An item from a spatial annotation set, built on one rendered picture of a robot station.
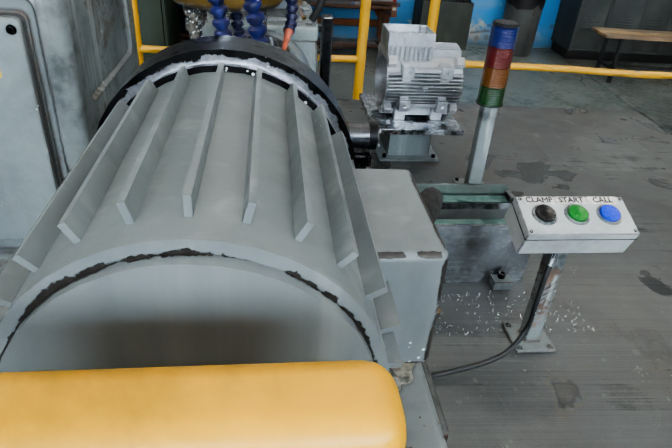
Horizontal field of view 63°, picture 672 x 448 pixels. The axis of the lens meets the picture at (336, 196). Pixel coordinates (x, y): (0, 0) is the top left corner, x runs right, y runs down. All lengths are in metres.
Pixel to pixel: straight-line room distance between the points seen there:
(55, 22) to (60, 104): 0.10
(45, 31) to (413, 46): 0.92
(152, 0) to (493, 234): 3.47
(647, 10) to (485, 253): 5.58
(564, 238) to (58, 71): 0.71
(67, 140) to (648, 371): 0.96
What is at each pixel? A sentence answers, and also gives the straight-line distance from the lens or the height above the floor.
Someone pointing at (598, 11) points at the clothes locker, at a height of 0.50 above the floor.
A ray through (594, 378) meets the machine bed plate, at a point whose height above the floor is 0.80.
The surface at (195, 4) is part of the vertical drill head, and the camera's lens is 0.83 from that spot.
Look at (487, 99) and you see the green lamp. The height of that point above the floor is 1.05.
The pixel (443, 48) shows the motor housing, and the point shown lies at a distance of 1.49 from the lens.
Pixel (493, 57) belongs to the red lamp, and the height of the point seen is 1.14.
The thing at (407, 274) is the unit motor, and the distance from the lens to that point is 0.27.
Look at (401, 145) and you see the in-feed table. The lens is 1.53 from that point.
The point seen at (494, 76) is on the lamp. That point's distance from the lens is 1.31.
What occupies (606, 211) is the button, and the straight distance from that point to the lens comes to 0.89.
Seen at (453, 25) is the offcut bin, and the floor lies 0.30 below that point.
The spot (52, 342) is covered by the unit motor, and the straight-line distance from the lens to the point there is 0.23.
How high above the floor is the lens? 1.46
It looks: 30 degrees down
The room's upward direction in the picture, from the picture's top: 4 degrees clockwise
